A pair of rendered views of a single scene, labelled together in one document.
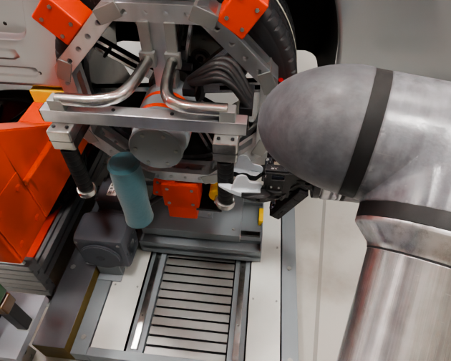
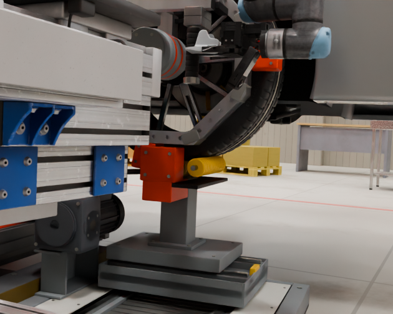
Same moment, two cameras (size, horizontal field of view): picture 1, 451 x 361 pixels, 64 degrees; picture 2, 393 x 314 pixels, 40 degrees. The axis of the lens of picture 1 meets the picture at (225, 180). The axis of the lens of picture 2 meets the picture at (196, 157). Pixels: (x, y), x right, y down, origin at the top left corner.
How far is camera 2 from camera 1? 1.23 m
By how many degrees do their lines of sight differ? 46
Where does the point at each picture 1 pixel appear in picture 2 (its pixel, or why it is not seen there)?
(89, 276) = (27, 280)
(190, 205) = (165, 178)
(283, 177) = (235, 28)
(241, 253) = (219, 286)
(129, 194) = not seen: hidden behind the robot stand
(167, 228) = (136, 248)
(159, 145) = (147, 43)
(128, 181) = not seen: hidden behind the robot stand
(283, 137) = not seen: outside the picture
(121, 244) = (82, 203)
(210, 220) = (188, 251)
